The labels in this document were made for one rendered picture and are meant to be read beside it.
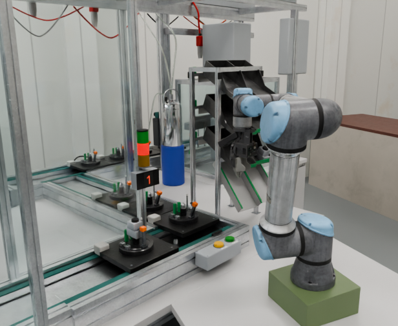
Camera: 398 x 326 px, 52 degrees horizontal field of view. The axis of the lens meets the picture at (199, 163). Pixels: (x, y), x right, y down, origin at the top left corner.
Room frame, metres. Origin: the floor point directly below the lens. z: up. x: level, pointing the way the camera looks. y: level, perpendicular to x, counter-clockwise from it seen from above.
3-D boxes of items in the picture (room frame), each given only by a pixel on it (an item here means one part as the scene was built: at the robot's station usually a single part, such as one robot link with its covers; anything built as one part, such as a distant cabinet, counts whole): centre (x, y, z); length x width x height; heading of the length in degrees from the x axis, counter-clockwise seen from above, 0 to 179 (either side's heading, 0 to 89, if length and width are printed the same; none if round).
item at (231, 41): (3.10, -0.24, 1.50); 0.38 x 0.21 x 0.88; 46
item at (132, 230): (1.51, 0.26, 1.06); 0.08 x 0.04 x 0.07; 46
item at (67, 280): (1.55, 0.24, 0.91); 0.84 x 0.28 x 0.10; 136
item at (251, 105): (1.53, -0.21, 1.53); 0.11 x 0.11 x 0.08; 10
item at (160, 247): (1.50, 0.25, 0.96); 0.24 x 0.24 x 0.02; 46
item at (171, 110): (2.73, 0.18, 1.32); 0.14 x 0.14 x 0.38
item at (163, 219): (1.80, 0.08, 1.01); 0.24 x 0.24 x 0.13; 46
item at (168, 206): (1.97, 0.25, 1.01); 0.24 x 0.24 x 0.13; 46
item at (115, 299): (1.44, 0.10, 0.91); 0.89 x 0.06 x 0.11; 136
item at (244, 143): (1.62, -0.18, 1.37); 0.09 x 0.08 x 0.12; 46
